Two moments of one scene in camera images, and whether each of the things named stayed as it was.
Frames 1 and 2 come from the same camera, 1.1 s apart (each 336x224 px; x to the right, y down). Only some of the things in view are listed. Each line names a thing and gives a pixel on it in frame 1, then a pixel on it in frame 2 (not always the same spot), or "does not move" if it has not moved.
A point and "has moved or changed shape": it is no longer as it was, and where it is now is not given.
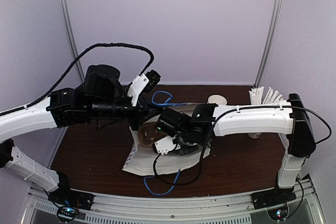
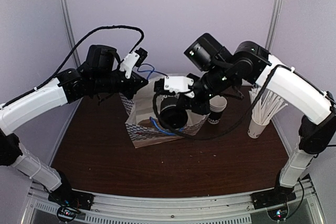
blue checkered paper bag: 144,161 has moved or changed shape
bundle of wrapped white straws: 256,94 does not move
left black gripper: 142,115 to 135,84
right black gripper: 192,148 to 202,107
